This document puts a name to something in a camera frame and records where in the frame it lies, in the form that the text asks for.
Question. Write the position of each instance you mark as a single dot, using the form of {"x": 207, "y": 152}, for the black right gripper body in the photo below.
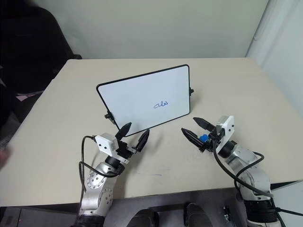
{"x": 211, "y": 140}

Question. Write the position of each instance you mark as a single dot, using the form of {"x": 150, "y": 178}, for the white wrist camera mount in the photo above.
{"x": 106, "y": 144}
{"x": 227, "y": 128}

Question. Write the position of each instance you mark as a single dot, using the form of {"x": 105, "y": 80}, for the small black clip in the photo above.
{"x": 226, "y": 212}

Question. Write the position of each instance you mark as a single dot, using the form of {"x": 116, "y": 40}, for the small blue object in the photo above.
{"x": 203, "y": 138}

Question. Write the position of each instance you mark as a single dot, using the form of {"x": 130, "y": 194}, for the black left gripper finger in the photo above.
{"x": 123, "y": 130}
{"x": 143, "y": 140}

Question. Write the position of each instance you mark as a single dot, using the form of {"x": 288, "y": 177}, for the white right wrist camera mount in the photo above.
{"x": 227, "y": 128}

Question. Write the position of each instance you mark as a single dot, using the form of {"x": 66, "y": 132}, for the white board with black frame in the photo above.
{"x": 146, "y": 94}

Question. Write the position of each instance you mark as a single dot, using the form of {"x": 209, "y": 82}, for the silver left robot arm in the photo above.
{"x": 95, "y": 189}

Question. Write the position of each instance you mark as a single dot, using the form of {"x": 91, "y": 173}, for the black office chair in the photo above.
{"x": 28, "y": 47}

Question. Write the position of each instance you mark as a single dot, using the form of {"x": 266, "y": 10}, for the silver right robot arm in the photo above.
{"x": 253, "y": 179}

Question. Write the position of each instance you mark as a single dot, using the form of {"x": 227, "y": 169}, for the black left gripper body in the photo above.
{"x": 123, "y": 151}

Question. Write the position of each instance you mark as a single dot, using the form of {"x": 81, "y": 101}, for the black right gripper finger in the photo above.
{"x": 203, "y": 123}
{"x": 192, "y": 137}

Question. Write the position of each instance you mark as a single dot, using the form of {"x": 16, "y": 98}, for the dark rounded shape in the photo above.
{"x": 145, "y": 218}

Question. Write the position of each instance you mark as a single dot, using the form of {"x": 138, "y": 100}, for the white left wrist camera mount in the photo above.
{"x": 106, "y": 144}

